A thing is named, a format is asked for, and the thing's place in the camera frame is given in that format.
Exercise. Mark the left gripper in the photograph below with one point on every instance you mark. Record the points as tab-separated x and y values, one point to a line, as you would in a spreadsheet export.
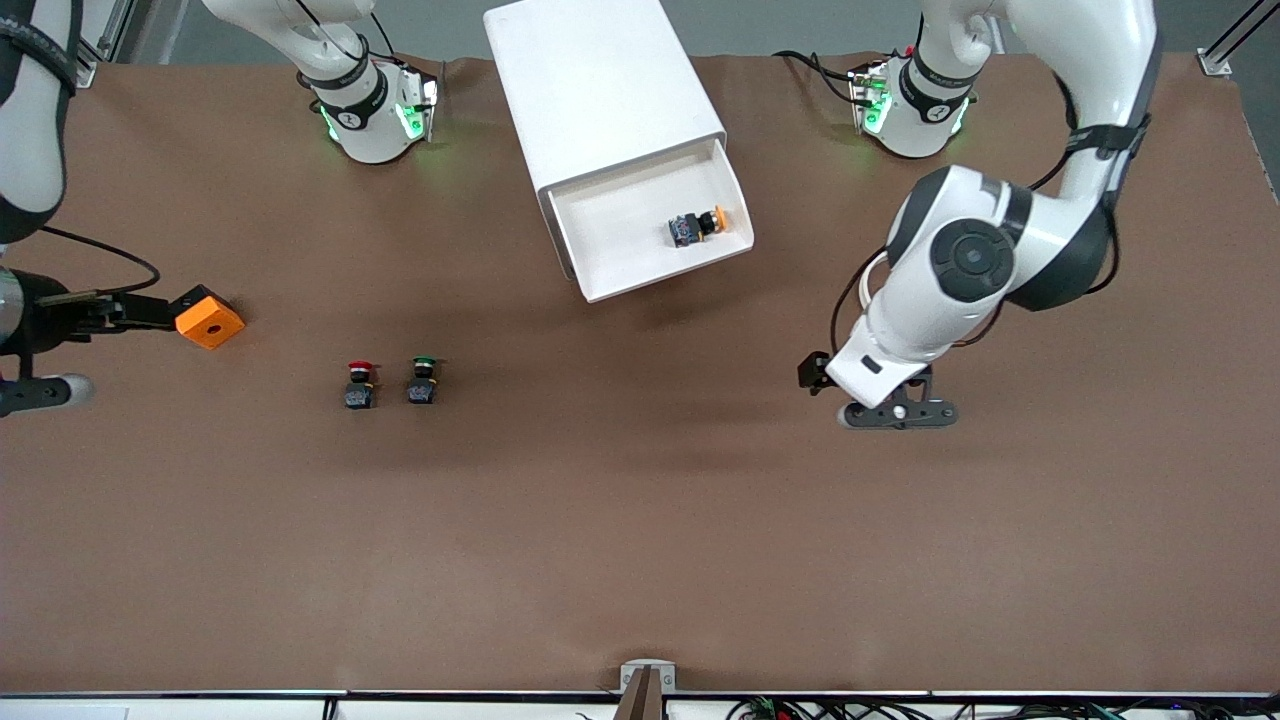
814	373

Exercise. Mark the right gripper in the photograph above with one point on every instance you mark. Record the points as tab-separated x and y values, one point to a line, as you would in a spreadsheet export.
52	320

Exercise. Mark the yellow mushroom push button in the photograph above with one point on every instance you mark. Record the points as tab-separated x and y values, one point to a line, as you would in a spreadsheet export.
692	229

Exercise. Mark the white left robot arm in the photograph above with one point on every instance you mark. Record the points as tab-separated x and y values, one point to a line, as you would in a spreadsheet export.
970	260

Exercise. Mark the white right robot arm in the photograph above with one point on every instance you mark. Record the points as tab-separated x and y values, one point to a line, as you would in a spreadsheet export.
360	110

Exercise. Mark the red mushroom push button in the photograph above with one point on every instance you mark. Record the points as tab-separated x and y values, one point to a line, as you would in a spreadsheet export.
359	392

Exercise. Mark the green mushroom push button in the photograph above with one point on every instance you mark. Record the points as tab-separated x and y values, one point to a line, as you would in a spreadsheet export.
422	388

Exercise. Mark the orange box with hole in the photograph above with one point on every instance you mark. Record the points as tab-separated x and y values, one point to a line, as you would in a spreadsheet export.
210	322

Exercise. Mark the brown table cover mat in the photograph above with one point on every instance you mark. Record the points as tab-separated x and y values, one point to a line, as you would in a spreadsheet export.
640	500

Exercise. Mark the aluminium frame profile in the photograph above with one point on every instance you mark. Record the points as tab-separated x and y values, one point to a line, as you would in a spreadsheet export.
1225	50
100	40

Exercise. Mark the grey metal bracket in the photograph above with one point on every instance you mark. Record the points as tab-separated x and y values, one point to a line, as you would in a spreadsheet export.
648	666

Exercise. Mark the brown camera post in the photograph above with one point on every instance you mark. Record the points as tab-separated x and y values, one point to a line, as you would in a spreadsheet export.
642	700

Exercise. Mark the white table edge rail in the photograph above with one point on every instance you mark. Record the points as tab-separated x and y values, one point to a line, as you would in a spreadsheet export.
200	706

